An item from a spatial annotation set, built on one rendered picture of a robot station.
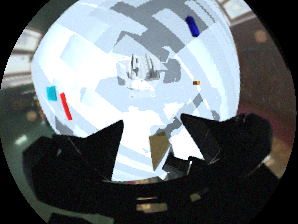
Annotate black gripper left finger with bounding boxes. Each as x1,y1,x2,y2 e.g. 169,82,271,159
52,120,125,181

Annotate red flat bar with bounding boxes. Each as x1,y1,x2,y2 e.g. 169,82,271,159
60,92,72,121

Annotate cyan rectangular block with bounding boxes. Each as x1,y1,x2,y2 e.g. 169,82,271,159
45,85,57,101

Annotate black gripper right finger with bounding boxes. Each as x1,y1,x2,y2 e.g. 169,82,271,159
180,113,246,165

